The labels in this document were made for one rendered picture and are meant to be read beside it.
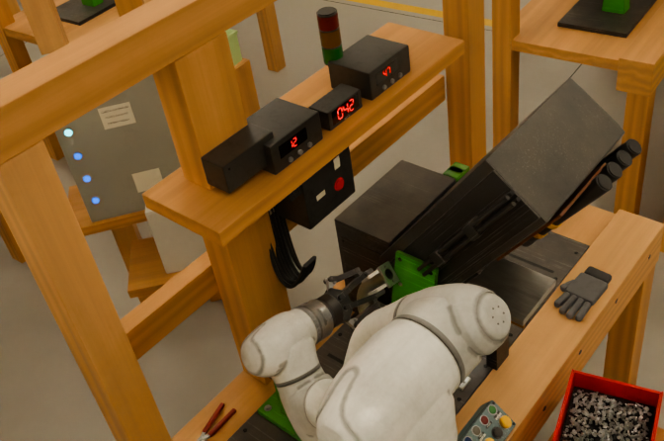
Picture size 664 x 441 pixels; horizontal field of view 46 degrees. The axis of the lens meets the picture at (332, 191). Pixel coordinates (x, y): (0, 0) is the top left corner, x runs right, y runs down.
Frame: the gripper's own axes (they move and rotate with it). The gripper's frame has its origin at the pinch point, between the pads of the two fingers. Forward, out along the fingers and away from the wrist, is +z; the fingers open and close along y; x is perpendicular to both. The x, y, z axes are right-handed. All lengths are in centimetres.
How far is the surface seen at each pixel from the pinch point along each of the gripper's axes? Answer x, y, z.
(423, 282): -8.4, -5.4, 4.5
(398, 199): 3.0, 14.8, 23.9
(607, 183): -53, -5, 19
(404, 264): -6.1, 0.2, 4.4
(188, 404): 160, -12, 26
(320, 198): -2.8, 23.1, -5.5
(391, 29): -7, 57, 45
